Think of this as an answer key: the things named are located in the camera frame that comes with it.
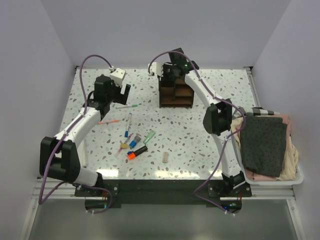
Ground green transparent tube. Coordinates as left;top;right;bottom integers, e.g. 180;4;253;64
143;130;156;145

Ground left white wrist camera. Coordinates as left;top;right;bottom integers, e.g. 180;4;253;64
108;66;126;87

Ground brown wooden desk organizer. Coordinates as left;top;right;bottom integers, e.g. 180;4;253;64
158;76;195;108

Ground dark grey dotted cloth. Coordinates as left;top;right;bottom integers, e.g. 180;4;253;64
239;116;288;178

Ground aluminium frame rail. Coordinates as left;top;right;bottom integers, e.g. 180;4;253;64
50;178;296;200

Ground white laundry tray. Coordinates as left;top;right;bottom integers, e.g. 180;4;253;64
234;109;305;187

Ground green capped pen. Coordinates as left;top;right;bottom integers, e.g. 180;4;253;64
115;104;138;110

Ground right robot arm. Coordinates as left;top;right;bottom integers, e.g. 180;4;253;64
163;48;245;197

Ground blue capped white marker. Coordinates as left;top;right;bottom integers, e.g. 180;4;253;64
124;113;132;138

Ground beige eraser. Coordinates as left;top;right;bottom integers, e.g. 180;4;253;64
162;152;169;164

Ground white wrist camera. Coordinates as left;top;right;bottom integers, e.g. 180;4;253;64
148;61;164;77
108;66;126;87

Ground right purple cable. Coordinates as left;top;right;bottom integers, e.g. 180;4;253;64
148;51;248;216

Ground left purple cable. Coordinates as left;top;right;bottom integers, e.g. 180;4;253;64
37;54;116;215

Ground black white striped cloth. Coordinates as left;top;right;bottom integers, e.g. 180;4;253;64
234;106;281;118

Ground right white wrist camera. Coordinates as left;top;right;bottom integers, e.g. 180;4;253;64
148;61;164;77

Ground red pen clear cap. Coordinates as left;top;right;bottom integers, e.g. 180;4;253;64
115;133;133;158

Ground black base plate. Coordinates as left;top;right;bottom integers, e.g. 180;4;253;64
74;179;253;212

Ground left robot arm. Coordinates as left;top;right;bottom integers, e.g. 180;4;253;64
39;68;131;196

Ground purple cable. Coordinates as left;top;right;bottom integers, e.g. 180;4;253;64
148;51;248;216
37;54;116;215

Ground orange pink pen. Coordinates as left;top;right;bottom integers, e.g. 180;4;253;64
98;119;121;125

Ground black orange marker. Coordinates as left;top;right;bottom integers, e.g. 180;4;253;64
127;145;148;160

